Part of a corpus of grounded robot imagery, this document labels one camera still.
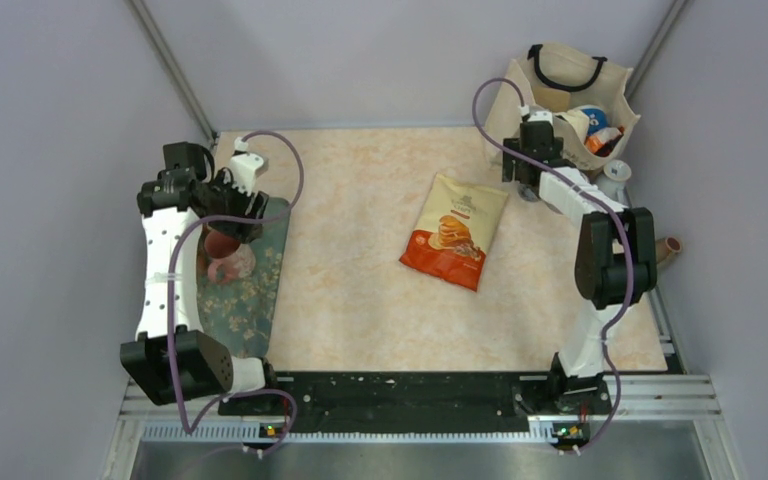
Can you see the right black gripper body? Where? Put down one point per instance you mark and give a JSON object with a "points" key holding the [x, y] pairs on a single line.
{"points": [[509, 166]]}

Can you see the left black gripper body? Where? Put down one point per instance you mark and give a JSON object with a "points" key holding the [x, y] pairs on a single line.
{"points": [[226, 200]]}

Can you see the blue grey mug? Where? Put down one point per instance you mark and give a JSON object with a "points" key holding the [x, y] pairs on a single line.
{"points": [[528, 193]]}

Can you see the large pink mug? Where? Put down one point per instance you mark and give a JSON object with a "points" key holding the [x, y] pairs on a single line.
{"points": [[228, 258]]}

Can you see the orange chips bag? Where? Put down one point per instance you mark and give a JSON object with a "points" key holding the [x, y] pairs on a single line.
{"points": [[455, 231]]}

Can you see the small brown striped cup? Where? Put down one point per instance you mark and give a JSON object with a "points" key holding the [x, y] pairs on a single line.
{"points": [[667, 249]]}

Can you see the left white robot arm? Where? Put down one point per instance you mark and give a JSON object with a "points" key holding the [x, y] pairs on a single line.
{"points": [[171, 358]]}

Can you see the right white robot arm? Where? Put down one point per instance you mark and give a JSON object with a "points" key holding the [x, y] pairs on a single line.
{"points": [[615, 262]]}

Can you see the light blue white mug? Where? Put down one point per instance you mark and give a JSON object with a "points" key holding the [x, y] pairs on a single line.
{"points": [[613, 179]]}

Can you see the orange snack packet in bag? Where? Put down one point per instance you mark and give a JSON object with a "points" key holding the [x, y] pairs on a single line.
{"points": [[603, 142]]}

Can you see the blue white package in bag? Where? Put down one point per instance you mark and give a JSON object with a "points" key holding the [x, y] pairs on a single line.
{"points": [[597, 118]]}

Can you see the beige canvas tote bag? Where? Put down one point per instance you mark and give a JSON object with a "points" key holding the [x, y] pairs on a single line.
{"points": [[558, 78]]}

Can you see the teal floral placemat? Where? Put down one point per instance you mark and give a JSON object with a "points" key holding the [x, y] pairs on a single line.
{"points": [[240, 314]]}

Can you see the metal corner frame rail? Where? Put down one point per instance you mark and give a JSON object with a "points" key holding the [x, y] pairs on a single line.
{"points": [[171, 67]]}

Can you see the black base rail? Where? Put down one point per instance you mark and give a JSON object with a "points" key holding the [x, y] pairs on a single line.
{"points": [[420, 402]]}

